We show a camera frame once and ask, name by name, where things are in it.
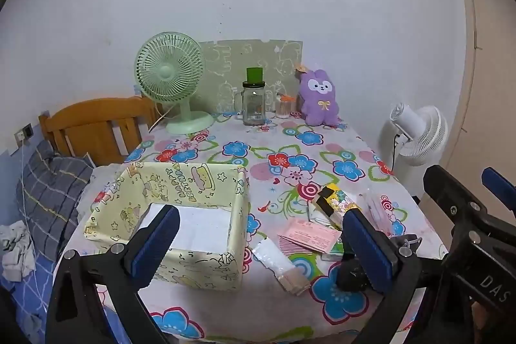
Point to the purple plush bunny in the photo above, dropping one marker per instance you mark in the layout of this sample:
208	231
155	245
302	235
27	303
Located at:
320	102

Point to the pink striped packet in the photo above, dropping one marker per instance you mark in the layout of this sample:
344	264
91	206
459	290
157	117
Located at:
290	245

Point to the glass jar mug green lid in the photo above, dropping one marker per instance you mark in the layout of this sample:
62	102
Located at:
253	106

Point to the dark cloth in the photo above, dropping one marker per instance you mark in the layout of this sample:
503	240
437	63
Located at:
350	275

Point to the yellow cartoon storage box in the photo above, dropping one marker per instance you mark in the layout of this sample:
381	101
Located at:
193	176

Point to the cotton swab container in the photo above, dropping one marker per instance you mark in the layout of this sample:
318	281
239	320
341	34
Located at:
284	108

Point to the grey crumpled cloth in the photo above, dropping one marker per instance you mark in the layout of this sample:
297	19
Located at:
16	255

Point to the blue checked bed sheet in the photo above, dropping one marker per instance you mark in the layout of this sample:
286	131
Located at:
28	299

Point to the yellow cartoon tissue pack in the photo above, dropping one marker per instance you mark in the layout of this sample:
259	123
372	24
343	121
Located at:
338	201

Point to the white plastic packet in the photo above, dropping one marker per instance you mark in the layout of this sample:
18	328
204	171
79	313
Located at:
274	259

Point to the wall socket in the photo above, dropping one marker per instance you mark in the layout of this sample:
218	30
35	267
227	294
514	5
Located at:
24	132

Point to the white standing fan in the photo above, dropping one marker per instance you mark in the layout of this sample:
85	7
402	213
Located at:
427	134

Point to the plaid grey pillow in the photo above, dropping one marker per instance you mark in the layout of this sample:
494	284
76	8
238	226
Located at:
52	191

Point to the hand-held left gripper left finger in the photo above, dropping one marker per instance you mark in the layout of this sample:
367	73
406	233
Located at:
151	243

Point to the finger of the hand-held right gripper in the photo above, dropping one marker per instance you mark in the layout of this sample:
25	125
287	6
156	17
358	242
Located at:
455	199
500	185

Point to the green desk fan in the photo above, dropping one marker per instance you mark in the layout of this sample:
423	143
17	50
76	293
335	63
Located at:
169	72

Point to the beige door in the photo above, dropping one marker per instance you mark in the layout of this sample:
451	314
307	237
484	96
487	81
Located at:
492	86

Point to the clear plastic stick bag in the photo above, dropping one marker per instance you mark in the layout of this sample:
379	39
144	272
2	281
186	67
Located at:
379	211

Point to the green packet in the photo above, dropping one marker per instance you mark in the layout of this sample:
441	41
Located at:
332	247

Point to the pink paper packet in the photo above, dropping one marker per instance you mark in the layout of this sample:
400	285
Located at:
310	235

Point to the wooden chair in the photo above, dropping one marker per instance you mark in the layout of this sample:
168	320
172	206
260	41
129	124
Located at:
88	118

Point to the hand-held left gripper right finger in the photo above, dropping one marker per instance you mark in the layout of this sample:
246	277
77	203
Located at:
371	247

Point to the green patterned board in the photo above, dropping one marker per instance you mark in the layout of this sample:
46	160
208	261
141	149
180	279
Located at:
242	58

